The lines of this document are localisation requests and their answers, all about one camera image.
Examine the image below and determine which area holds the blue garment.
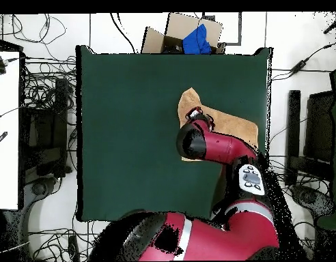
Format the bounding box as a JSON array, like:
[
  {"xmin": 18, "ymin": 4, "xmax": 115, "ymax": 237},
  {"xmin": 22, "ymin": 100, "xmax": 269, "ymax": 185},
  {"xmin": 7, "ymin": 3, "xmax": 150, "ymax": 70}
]
[{"xmin": 182, "ymin": 23, "xmax": 212, "ymax": 55}]

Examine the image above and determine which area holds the black power strip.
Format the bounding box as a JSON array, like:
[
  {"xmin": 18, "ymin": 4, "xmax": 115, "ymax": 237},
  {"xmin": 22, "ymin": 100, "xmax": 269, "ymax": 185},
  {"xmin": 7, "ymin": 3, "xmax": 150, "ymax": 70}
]
[{"xmin": 68, "ymin": 235, "xmax": 80, "ymax": 262}]

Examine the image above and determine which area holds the thick black cable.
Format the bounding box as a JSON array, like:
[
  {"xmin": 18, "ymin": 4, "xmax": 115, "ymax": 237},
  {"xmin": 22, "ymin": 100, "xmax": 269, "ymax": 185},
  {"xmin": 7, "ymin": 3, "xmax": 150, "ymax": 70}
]
[{"xmin": 109, "ymin": 12, "xmax": 137, "ymax": 54}]

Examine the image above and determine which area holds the open cardboard box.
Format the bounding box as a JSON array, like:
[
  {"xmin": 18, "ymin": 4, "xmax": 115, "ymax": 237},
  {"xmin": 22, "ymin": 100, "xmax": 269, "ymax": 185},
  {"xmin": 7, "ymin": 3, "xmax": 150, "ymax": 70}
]
[{"xmin": 141, "ymin": 12, "xmax": 227, "ymax": 55}]

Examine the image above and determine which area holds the black upright stand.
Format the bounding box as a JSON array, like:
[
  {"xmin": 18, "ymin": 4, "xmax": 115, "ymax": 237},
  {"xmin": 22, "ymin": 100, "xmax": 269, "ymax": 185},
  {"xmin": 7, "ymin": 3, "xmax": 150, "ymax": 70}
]
[{"xmin": 284, "ymin": 89, "xmax": 301, "ymax": 186}]

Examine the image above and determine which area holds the black power adapter with cable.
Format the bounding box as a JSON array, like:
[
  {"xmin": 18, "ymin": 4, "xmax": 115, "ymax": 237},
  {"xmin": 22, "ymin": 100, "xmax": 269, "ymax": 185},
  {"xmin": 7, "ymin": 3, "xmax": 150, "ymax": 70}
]
[{"xmin": 271, "ymin": 40, "xmax": 336, "ymax": 81}]

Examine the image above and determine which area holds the black round floor foot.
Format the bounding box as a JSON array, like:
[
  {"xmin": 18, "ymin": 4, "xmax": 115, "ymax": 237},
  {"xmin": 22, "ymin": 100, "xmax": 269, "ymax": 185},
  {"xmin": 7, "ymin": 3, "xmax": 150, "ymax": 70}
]
[{"xmin": 30, "ymin": 180, "xmax": 50, "ymax": 197}]

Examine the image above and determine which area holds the dark grey chair base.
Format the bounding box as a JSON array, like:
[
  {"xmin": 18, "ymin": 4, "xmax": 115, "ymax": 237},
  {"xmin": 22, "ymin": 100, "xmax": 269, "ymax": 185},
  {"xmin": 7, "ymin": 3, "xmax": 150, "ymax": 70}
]
[{"xmin": 290, "ymin": 185, "xmax": 335, "ymax": 219}]

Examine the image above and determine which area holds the dark green table cloth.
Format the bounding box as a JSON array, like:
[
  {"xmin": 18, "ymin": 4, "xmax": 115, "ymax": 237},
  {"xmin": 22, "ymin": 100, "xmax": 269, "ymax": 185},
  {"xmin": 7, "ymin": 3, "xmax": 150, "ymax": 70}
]
[{"xmin": 75, "ymin": 44, "xmax": 273, "ymax": 222}]

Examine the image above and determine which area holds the tan terry towel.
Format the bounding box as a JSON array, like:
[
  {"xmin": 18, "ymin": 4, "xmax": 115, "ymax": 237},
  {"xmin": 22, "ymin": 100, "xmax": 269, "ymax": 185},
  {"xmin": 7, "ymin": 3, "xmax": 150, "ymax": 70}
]
[{"xmin": 177, "ymin": 87, "xmax": 260, "ymax": 162}]

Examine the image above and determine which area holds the white desk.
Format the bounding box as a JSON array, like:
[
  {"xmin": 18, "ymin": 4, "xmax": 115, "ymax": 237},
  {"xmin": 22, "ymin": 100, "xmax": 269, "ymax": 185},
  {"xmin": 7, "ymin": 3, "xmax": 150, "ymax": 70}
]
[{"xmin": 0, "ymin": 50, "xmax": 21, "ymax": 211}]

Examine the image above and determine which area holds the black equipment rack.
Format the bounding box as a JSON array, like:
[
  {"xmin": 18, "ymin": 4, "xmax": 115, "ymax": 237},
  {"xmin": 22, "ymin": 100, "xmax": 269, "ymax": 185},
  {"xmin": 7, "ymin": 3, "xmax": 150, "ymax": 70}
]
[{"xmin": 21, "ymin": 77, "xmax": 72, "ymax": 178}]

